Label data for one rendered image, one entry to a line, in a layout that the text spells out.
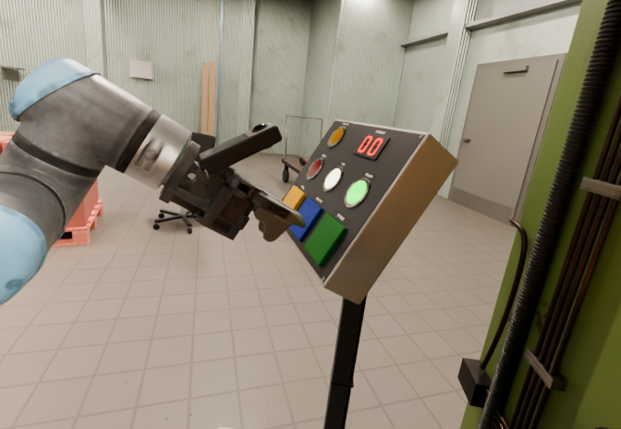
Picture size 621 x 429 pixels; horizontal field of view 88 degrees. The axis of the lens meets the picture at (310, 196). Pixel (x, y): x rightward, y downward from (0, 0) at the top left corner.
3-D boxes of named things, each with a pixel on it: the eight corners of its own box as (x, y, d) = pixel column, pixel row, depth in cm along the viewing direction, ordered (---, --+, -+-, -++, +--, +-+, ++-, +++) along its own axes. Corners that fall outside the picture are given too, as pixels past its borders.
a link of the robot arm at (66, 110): (25, 120, 40) (68, 52, 40) (127, 172, 46) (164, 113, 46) (-16, 122, 32) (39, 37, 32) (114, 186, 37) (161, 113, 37)
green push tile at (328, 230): (317, 266, 51) (344, 227, 51) (302, 246, 58) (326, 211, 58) (325, 270, 52) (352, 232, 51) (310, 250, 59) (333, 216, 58)
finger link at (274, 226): (288, 249, 53) (239, 224, 49) (309, 219, 52) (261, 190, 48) (294, 257, 50) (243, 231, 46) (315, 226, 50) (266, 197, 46)
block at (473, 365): (469, 406, 53) (476, 384, 52) (456, 377, 58) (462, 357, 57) (488, 409, 52) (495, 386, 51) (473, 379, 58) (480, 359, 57)
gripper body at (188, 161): (231, 224, 52) (159, 187, 47) (261, 179, 52) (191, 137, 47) (237, 243, 45) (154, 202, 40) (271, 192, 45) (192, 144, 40)
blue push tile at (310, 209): (298, 241, 60) (321, 207, 60) (287, 226, 67) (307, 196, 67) (305, 245, 61) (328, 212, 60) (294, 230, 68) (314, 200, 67)
